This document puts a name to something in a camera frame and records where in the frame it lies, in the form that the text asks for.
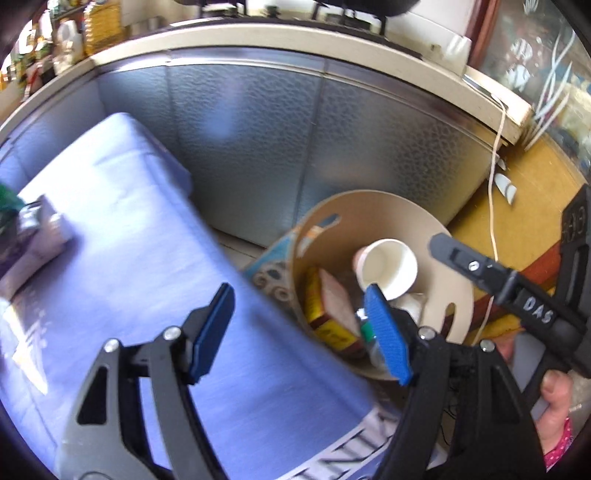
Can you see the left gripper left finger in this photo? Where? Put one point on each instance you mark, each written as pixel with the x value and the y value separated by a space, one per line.
pixel 106 436

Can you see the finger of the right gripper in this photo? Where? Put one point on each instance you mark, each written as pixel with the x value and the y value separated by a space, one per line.
pixel 484 272

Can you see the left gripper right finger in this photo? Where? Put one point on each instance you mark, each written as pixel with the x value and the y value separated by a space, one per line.
pixel 465 417

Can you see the pink white paper cup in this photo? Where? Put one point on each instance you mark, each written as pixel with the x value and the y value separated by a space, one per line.
pixel 390 264

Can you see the white tissue packet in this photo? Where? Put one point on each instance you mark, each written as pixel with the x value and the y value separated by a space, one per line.
pixel 413 304

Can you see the clear plastic water bottle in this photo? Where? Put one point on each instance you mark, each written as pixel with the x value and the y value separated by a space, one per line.
pixel 370 340

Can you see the green crushed beer can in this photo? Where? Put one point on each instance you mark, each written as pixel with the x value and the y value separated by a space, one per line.
pixel 10 204

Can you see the red patterned sleeve forearm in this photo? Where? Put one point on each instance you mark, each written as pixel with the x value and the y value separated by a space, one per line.
pixel 553 456

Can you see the beige round trash bin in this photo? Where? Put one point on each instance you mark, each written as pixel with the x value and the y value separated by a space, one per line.
pixel 366 237

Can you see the kitchen counter cabinet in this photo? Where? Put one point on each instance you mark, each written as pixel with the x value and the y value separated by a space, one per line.
pixel 272 116

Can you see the person's right hand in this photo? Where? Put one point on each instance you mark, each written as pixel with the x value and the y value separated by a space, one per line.
pixel 556 390

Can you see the blue printed tablecloth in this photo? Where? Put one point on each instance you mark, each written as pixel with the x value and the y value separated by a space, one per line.
pixel 275 405

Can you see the gas stove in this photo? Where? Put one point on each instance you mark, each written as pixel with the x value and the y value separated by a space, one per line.
pixel 428 22

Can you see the white plastic jug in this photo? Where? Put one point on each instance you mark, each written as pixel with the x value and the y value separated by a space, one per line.
pixel 68 45

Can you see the yellow cooking oil bottle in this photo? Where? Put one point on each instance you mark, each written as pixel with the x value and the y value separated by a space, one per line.
pixel 102 26

